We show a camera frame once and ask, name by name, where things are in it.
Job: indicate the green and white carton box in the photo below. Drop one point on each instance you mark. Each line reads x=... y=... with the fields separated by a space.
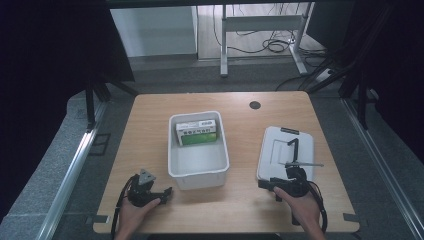
x=197 y=135

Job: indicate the black tripod stand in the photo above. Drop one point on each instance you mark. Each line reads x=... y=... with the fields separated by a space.
x=90 y=100

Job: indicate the silver metal floor rail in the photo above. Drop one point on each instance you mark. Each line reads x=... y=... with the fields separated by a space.
x=66 y=186
x=383 y=166

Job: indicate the black curtain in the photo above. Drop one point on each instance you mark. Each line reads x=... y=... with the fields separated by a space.
x=393 y=66
x=50 y=60

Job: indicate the white plastic bin lid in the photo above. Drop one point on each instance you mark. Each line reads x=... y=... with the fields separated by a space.
x=271 y=156

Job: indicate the white plastic storage bin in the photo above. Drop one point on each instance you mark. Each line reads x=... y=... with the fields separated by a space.
x=198 y=165

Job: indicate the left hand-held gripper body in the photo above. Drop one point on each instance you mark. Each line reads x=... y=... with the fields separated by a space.
x=141 y=191

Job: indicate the black metal stand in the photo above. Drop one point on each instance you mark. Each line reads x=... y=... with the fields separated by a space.
x=362 y=103

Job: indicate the white metal desk frame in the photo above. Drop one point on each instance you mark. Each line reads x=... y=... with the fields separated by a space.
x=263 y=23

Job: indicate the black round table grommet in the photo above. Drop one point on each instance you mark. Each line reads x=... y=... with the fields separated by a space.
x=255 y=105

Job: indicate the person's left hand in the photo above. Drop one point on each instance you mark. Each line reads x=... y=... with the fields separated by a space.
x=131 y=216

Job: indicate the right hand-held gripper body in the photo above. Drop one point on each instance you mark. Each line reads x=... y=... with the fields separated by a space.
x=295 y=183

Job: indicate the white power strip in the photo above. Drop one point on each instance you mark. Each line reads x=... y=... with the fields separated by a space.
x=324 y=75

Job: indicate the white cabinet panel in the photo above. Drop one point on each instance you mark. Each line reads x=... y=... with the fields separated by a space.
x=153 y=31

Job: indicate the person's right hand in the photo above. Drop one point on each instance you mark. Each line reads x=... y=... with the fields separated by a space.
x=300 y=208

